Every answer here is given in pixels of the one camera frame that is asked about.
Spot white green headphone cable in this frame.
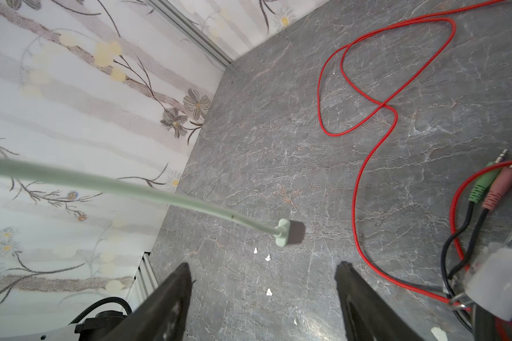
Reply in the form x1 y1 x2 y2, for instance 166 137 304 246
0 153 292 248

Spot black white headphones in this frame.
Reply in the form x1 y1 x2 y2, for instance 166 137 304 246
464 166 512 340

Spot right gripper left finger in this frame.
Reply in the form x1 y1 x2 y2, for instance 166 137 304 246
104 262 193 341

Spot red headphone cable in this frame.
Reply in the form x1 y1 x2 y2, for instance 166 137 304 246
316 0 512 333

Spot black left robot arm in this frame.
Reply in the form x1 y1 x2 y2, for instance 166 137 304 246
71 297 132 341

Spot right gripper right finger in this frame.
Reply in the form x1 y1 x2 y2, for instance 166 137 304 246
334 261 422 341

